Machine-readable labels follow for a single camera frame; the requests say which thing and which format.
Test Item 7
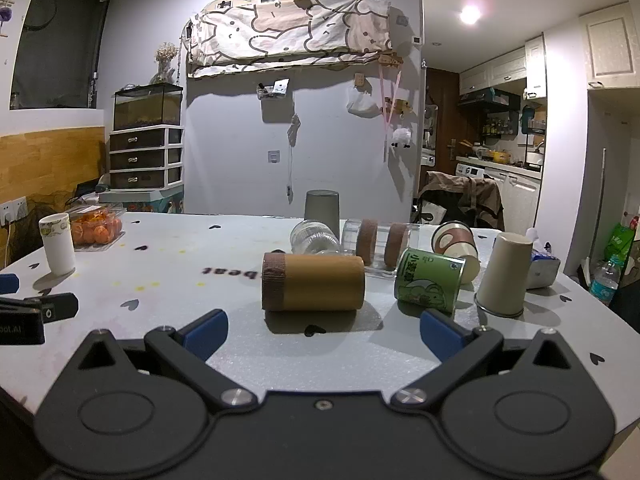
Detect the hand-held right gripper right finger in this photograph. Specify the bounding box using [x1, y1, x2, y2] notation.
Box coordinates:
[389, 309, 588, 411]

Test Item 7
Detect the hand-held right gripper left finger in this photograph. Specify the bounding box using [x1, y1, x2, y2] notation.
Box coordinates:
[65, 309, 259, 415]

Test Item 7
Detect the brown paper cup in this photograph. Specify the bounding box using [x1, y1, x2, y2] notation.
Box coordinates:
[261, 251, 367, 312]

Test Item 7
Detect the green printed cup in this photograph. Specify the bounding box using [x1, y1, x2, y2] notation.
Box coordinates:
[394, 247, 467, 317]

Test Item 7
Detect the white paper cup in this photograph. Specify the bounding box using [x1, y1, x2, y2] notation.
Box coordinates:
[38, 213, 77, 277]

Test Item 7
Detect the beige paper cup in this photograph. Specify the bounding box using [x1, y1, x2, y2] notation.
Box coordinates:
[474, 232, 534, 319]

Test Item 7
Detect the brown and white cup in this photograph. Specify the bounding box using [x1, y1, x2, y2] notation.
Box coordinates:
[432, 220, 481, 284]

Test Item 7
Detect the clear plastic cup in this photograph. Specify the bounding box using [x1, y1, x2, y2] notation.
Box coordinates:
[289, 219, 342, 256]

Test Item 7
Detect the grey cup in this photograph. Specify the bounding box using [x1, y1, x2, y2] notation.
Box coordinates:
[303, 189, 341, 234]

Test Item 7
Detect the clear box of oranges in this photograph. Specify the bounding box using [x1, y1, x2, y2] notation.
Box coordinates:
[67, 204, 125, 252]

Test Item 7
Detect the clear glass with brown bands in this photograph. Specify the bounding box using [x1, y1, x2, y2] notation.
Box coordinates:
[342, 217, 422, 279]

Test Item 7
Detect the white and blue tissue pack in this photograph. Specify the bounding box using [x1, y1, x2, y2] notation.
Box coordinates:
[526, 245, 562, 290]

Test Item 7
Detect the chair with brown jacket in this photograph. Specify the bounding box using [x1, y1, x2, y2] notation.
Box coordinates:
[416, 170, 504, 235]

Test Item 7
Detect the white washing machine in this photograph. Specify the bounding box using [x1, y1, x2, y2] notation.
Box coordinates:
[454, 161, 542, 235]

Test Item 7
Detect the plastic water bottle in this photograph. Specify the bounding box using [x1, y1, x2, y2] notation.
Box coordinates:
[589, 255, 622, 307]

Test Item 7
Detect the white drawer unit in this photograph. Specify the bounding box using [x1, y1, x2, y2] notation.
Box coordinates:
[108, 125, 185, 192]

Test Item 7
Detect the green bag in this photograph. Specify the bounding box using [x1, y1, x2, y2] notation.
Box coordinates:
[606, 214, 640, 277]

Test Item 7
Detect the glass fish tank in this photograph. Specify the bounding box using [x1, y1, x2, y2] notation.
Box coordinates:
[113, 83, 184, 131]

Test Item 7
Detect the brown wooden door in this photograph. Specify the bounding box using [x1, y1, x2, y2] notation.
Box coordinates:
[424, 67, 461, 162]

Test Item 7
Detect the pink ribbon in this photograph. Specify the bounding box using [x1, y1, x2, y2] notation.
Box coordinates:
[378, 62, 405, 162]

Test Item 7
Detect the black range hood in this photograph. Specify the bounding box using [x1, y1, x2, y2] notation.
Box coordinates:
[458, 87, 522, 112]

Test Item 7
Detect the dark window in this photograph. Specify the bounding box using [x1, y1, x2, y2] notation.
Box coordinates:
[9, 0, 117, 111]

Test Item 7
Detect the vase of dried flowers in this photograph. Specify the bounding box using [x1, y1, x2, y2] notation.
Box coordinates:
[154, 42, 179, 84]

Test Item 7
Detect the white upper kitchen cabinet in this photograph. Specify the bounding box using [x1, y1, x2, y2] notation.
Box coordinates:
[459, 34, 547, 97]

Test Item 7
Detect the printed cloth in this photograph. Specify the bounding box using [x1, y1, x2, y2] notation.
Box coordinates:
[186, 0, 394, 79]

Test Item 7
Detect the white wall outlet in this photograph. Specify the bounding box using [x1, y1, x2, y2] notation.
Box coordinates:
[0, 197, 29, 226]

